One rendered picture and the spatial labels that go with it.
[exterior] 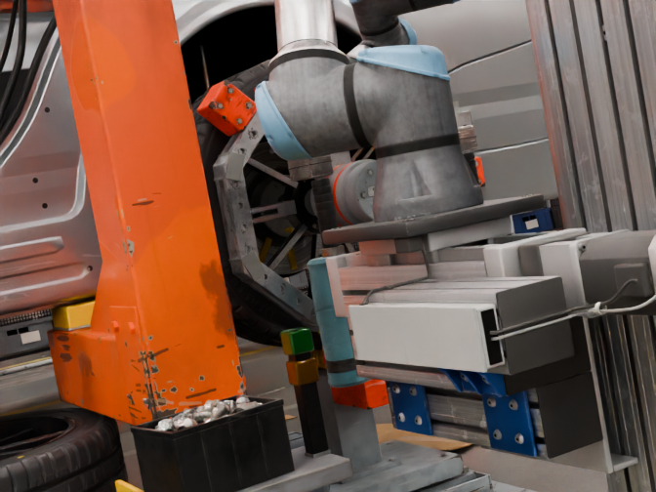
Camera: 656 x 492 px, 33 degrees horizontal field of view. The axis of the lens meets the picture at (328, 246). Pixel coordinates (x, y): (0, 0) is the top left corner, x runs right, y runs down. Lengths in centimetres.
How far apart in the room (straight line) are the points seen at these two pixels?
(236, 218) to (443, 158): 84
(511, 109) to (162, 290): 132
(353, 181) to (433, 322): 102
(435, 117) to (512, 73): 146
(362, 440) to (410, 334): 131
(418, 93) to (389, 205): 15
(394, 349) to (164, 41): 81
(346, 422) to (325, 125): 116
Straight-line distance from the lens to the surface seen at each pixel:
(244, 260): 224
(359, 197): 220
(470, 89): 284
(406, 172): 146
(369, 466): 257
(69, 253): 236
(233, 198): 224
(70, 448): 209
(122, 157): 185
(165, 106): 189
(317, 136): 150
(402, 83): 147
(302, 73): 152
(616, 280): 118
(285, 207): 240
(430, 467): 254
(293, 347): 179
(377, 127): 148
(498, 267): 130
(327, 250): 208
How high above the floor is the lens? 88
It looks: 3 degrees down
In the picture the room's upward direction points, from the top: 10 degrees counter-clockwise
